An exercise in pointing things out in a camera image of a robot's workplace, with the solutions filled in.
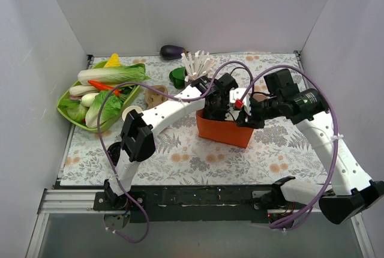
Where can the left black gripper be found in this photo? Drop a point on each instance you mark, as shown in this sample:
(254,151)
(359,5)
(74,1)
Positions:
(213,109)

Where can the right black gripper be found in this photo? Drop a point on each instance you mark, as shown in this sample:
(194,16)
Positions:
(250,117)

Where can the orange paper bag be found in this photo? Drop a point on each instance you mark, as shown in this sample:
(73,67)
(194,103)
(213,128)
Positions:
(223,131)

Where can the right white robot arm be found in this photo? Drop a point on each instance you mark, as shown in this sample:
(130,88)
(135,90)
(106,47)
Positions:
(348,189)

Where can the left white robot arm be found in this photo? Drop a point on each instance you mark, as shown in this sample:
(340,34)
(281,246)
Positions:
(140,130)

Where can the floral table mat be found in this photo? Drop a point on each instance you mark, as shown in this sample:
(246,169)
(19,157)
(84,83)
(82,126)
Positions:
(183,158)

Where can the green pepper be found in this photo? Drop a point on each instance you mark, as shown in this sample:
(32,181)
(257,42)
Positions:
(177,77)

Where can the purple eggplant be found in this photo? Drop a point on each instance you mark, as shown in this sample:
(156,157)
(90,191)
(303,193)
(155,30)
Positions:
(171,52)

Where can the stack of paper cups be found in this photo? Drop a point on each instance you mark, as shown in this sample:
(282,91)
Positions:
(130,108)

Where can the napa cabbage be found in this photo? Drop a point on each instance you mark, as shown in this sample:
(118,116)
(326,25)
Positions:
(113,75)

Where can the yellow corn cob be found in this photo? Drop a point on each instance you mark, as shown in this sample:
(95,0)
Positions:
(113,61)

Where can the green vegetable tray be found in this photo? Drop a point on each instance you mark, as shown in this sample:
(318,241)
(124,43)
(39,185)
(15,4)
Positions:
(94,109)

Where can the red chili pepper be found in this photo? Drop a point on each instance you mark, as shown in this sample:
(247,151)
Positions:
(102,87)

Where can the white radish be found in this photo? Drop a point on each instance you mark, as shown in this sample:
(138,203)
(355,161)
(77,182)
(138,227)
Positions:
(80,90)

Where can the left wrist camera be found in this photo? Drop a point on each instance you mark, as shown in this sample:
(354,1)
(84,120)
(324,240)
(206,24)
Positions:
(232,115)

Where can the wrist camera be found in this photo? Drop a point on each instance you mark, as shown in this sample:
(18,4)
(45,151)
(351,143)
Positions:
(232,115)
(239,99)

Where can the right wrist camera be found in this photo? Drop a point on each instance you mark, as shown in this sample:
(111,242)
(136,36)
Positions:
(239,99)

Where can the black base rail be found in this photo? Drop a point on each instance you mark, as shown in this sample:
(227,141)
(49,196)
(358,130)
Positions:
(258,213)

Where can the aluminium frame rail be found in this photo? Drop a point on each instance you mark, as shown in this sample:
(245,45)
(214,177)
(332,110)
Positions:
(60,201)

